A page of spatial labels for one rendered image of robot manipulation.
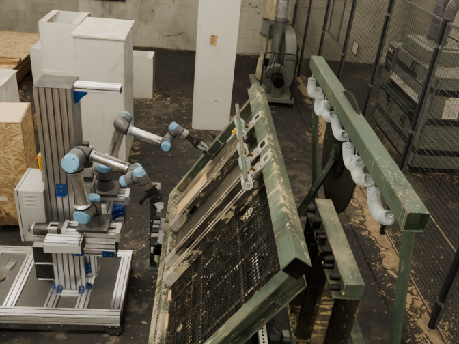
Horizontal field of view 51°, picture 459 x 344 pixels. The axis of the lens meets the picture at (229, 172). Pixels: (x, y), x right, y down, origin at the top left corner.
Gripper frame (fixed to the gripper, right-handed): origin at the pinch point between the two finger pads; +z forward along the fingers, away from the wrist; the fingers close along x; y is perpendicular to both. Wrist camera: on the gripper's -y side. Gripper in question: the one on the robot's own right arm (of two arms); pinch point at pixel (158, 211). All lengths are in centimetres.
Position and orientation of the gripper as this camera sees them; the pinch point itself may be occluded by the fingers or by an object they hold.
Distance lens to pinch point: 337.9
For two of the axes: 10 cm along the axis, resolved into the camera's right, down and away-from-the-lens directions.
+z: 3.8, 7.9, 4.8
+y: 9.2, -3.5, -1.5
